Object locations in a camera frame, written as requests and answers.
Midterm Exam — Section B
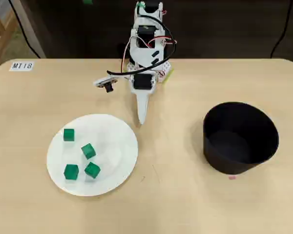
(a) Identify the white MT18 paper label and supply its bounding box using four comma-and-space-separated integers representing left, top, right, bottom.
9, 60, 34, 72

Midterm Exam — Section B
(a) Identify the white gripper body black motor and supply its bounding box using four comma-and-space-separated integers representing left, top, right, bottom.
128, 72, 160, 95

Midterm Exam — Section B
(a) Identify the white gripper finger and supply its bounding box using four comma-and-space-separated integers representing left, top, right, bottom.
134, 93, 151, 125

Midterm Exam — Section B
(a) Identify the light wooden shelf frame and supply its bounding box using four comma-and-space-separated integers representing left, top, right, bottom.
0, 0, 17, 76

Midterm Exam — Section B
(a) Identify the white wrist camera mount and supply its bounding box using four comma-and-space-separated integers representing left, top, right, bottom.
92, 75, 118, 93

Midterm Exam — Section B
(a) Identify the thin black hanging cable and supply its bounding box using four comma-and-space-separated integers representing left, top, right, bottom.
270, 0, 293, 59
9, 0, 41, 59

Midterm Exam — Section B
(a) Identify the white paper plate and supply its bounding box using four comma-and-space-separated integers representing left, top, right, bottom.
46, 114, 139, 197

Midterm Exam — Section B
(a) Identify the black round pot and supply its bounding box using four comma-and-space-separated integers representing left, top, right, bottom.
202, 101, 280, 176

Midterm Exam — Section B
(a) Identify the white perforated base plate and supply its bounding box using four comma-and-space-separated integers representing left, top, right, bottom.
126, 61, 174, 85

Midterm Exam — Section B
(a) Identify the green cube block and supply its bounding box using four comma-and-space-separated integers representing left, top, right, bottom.
63, 164, 80, 181
84, 161, 102, 179
63, 128, 75, 142
81, 143, 97, 160

